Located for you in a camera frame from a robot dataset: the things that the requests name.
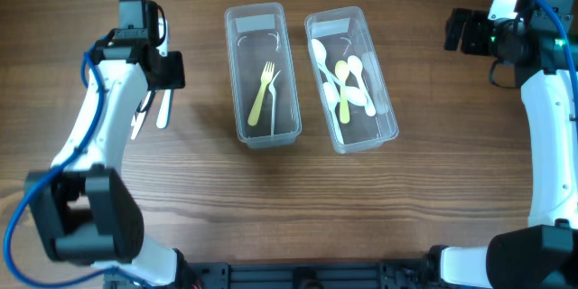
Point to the thin-handled white plastic spoon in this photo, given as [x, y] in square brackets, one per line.
[332, 101]

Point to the broad white plastic spoon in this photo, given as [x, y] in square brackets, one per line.
[354, 95]

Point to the thick-handled white plastic spoon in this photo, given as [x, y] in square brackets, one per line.
[356, 68]

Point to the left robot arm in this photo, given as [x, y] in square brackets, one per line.
[83, 212]

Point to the right clear plastic container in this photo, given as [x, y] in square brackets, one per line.
[344, 32]

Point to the cream yellow plastic fork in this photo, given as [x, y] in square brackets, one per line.
[265, 79]

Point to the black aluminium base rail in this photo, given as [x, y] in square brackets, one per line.
[386, 274]

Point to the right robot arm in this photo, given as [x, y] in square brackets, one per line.
[535, 38]

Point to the cream yellow plastic spoon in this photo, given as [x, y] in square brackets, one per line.
[342, 72]

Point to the long white plastic fork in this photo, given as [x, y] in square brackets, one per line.
[137, 122]

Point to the slim white plastic spoon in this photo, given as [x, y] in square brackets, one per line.
[320, 57]

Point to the clear plastic container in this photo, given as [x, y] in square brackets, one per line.
[256, 34]
[344, 32]

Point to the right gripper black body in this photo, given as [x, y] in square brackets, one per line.
[482, 36]

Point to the left clear plastic container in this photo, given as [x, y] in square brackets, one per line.
[256, 34]

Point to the wide-handled white plastic fork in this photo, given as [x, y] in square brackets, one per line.
[163, 117]

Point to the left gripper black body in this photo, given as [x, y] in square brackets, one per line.
[173, 70]

